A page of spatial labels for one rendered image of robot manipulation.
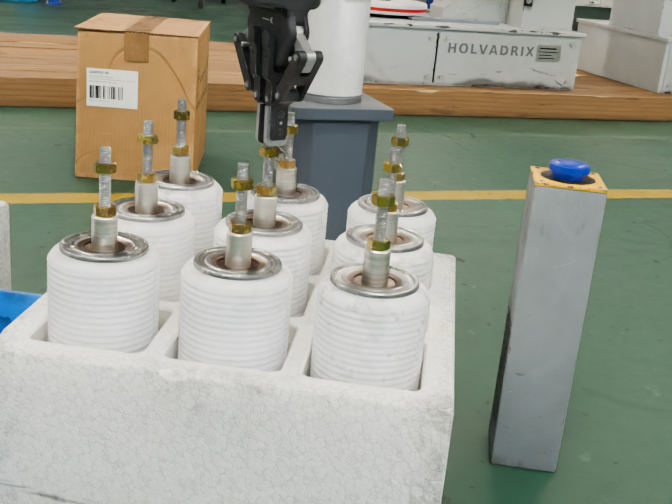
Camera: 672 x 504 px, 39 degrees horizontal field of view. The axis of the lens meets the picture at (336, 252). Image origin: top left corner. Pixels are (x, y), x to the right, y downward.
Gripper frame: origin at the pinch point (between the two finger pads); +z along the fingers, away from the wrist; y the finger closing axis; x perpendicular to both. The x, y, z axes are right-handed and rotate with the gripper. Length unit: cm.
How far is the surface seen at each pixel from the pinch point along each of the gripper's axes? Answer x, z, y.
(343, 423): 4.6, 19.4, -22.0
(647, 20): -232, 6, 145
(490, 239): -76, 36, 47
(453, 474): -16.7, 35.2, -13.4
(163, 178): 3.0, 9.9, 17.7
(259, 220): 1.0, 9.3, -0.6
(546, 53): -184, 17, 144
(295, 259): -0.8, 12.1, -4.6
